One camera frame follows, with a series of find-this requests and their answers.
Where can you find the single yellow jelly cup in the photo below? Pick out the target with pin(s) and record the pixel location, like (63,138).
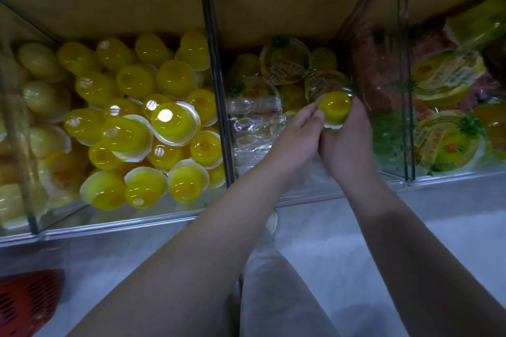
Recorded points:
(336,106)

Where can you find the person's left hand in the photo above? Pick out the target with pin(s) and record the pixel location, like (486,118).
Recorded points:
(296,143)

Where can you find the dark red object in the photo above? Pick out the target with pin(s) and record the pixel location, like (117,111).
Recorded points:
(28,301)

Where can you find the pile of pastel jelly cups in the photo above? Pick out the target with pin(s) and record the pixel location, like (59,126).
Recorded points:
(284,60)

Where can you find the person's right hand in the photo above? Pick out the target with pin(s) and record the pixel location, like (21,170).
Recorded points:
(348,151)

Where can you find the pile of pale yellow jelly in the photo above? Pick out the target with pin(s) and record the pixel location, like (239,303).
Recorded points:
(39,96)

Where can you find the pile of yellow jelly cups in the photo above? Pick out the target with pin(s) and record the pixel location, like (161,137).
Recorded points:
(126,135)

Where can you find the person's right forearm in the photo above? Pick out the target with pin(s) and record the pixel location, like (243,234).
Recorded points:
(427,269)

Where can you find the person's left forearm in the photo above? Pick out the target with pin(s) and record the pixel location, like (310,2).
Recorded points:
(190,269)

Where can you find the light grey shorts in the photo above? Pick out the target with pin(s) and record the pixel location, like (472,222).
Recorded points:
(284,301)

